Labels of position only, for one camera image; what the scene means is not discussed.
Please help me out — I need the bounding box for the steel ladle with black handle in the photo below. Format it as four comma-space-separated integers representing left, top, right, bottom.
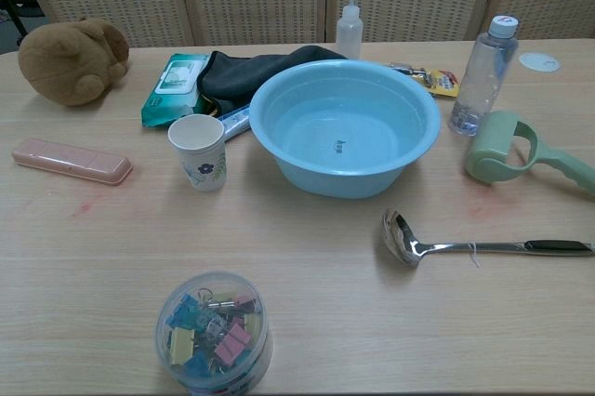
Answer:
381, 208, 595, 269

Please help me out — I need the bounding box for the blue plastic basin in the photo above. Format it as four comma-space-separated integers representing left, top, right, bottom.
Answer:
248, 59, 442, 200

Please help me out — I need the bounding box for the clear plastic water bottle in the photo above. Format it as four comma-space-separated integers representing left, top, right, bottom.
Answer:
447, 15, 520, 138

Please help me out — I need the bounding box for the white toothpaste tube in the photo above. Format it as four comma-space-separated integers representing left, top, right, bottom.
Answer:
219, 106, 253, 143

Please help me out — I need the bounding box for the floral paper cup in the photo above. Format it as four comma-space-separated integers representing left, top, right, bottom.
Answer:
167, 113, 228, 193

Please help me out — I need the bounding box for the dark grey cloth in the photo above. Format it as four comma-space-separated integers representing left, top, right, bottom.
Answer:
196, 45, 350, 117

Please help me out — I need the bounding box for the white squeeze wash bottle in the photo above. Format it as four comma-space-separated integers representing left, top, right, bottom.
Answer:
335, 0, 364, 61

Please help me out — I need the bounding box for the green wet wipes pack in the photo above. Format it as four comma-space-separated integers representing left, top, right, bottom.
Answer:
140, 52, 212, 129

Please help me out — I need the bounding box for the yellow snack packet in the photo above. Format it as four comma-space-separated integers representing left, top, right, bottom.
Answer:
388, 62, 462, 99

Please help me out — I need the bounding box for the clear jar of binder clips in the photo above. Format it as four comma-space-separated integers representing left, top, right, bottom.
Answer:
154, 271, 274, 396

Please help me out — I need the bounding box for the green lint roller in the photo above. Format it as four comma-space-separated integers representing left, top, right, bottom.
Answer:
465, 110, 595, 203

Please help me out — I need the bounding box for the pink plastic case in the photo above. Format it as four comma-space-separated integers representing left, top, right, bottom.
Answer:
11, 138, 134, 187

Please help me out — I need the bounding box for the brown plush toy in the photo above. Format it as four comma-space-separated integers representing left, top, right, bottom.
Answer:
18, 17, 131, 107

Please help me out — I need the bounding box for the white round table cap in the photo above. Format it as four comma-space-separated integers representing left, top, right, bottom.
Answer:
519, 52, 561, 73

